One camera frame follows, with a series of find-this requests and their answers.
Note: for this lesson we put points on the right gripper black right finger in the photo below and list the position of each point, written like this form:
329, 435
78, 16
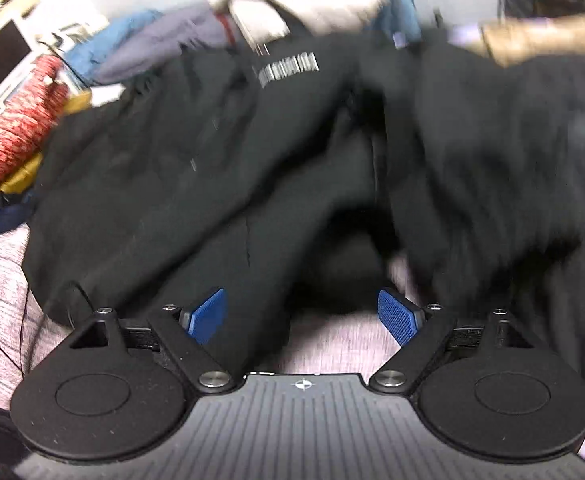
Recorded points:
488, 386

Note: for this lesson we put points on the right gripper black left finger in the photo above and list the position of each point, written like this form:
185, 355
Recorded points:
115, 387

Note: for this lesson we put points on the black large jacket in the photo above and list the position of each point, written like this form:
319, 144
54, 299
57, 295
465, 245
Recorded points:
292, 177

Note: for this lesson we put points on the yellow folded cloth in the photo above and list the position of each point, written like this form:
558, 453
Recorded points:
24, 176

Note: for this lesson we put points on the red patterned folded cloth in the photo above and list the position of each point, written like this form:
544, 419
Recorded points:
30, 114

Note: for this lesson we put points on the blue cloth pile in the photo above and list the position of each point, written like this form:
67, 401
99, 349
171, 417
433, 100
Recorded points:
86, 58

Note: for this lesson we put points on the grey purple garment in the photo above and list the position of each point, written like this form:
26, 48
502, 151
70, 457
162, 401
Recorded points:
193, 27

